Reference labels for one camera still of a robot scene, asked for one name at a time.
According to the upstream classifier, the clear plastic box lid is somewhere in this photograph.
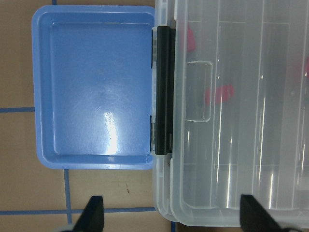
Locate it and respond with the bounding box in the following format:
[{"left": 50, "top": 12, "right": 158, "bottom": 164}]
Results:
[{"left": 170, "top": 0, "right": 309, "bottom": 228}]

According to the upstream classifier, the blue plastic tray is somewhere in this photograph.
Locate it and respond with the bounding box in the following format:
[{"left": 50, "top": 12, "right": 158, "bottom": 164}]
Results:
[{"left": 31, "top": 5, "right": 155, "bottom": 170}]

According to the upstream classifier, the clear plastic storage box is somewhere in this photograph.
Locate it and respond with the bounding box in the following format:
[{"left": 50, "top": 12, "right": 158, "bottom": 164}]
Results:
[{"left": 150, "top": 0, "right": 177, "bottom": 222}]

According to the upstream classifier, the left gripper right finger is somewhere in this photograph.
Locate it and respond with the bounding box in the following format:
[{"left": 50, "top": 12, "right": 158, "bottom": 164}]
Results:
[{"left": 240, "top": 194, "right": 284, "bottom": 232}]

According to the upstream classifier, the black box latch handle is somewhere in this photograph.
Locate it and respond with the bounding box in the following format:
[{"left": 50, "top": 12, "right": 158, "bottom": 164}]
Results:
[{"left": 154, "top": 26, "right": 176, "bottom": 155}]

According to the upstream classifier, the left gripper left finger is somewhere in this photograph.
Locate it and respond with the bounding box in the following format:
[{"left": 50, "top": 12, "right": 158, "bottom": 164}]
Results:
[{"left": 73, "top": 195, "right": 104, "bottom": 232}]

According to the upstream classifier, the red block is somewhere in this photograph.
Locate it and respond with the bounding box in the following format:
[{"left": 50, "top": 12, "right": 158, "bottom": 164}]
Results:
[
  {"left": 187, "top": 24, "right": 196, "bottom": 53},
  {"left": 205, "top": 85, "right": 234, "bottom": 105}
]

